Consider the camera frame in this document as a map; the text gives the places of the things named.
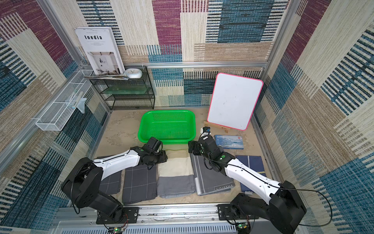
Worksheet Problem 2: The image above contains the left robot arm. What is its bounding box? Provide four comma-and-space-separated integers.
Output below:
61, 137, 168, 224

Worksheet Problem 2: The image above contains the black wire shelf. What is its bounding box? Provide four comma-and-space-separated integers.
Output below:
84, 66, 155, 110

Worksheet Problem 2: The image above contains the green plastic basket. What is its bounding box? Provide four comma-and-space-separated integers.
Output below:
138, 110, 196, 145

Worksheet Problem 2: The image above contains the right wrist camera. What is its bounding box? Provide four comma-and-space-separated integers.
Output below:
200, 126, 211, 137

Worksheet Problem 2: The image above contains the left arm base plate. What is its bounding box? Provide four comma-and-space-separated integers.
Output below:
96, 207, 139, 225

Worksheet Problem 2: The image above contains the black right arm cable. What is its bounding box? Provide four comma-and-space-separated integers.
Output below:
262, 178, 333, 228

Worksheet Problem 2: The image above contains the grey striped pillowcase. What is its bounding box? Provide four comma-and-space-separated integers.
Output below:
190, 154, 235, 196

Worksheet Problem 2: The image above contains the white round bowl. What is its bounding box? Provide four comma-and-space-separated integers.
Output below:
125, 68, 143, 79

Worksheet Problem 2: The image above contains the dark grey checked pillowcase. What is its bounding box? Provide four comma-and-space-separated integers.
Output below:
122, 165, 157, 205
99, 171, 122, 195

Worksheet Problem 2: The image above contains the Inedia magazine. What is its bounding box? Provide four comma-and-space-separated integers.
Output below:
75, 27, 125, 76

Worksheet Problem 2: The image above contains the pink framed whiteboard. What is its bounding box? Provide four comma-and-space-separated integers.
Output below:
207, 73, 264, 131

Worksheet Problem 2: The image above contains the wooden whiteboard stand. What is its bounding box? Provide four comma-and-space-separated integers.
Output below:
204, 121, 231, 133

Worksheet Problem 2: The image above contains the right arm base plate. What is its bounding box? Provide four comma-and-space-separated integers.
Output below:
217, 204, 259, 221

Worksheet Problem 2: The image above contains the navy blue folded pillowcase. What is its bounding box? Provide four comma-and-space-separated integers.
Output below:
236, 155, 266, 195

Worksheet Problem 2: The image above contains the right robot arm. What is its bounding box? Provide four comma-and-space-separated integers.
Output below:
188, 134, 306, 234

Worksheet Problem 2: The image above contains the white wire wall basket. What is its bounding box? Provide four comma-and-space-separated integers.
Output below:
36, 70, 92, 131

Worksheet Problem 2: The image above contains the beige white grey pillowcase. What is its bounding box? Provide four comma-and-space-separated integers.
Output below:
157, 149, 196, 199

